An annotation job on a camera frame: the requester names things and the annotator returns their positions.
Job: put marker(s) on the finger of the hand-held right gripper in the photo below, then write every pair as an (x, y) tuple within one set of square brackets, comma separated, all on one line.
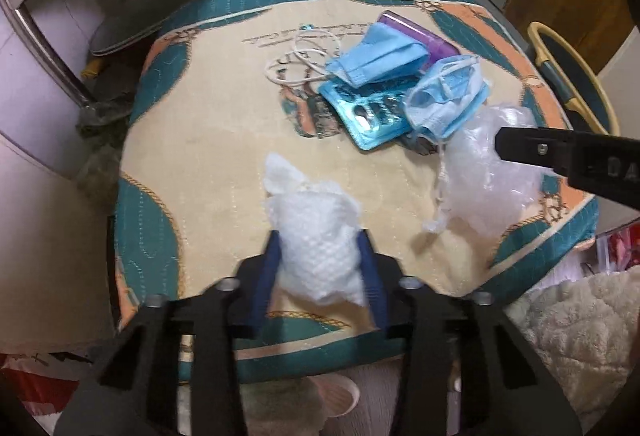
[(525, 146)]

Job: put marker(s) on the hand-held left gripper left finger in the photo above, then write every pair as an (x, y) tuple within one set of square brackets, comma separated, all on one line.
[(265, 276)]

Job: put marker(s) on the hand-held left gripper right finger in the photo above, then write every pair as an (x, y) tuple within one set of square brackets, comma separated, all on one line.
[(372, 281)]

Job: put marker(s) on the clear plastic bag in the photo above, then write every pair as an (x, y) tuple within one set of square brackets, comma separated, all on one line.
[(480, 186)]

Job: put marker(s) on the white paper towel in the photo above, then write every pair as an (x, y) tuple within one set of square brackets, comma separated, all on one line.
[(315, 241)]

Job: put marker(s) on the blue bin with yellow rim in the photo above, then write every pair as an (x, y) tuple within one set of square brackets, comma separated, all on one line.
[(575, 71)]

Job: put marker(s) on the blue face mask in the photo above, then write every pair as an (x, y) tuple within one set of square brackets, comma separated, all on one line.
[(445, 101), (380, 56)]

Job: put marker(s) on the foil blister pack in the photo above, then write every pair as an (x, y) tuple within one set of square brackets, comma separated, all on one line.
[(370, 111)]

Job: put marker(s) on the beige slipper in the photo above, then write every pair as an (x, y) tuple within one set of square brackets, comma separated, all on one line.
[(335, 396)]

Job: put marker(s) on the patterned teal and cream mat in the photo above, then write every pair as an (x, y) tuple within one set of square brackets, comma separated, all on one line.
[(210, 156)]

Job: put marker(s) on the purple tube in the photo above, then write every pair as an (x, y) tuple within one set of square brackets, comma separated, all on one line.
[(415, 36)]

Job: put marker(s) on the white fluffy blanket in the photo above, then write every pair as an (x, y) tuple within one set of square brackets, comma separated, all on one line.
[(575, 331)]

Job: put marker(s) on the red printed bag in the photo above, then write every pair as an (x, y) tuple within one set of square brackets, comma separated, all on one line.
[(25, 381)]

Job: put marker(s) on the small yellow item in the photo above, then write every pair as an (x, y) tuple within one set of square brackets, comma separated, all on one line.
[(92, 68)]

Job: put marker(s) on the grey pan lid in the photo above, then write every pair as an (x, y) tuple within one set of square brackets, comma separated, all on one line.
[(125, 31)]

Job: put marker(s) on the stainless steel shelf rack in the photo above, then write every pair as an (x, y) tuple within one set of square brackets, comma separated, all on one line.
[(30, 26)]

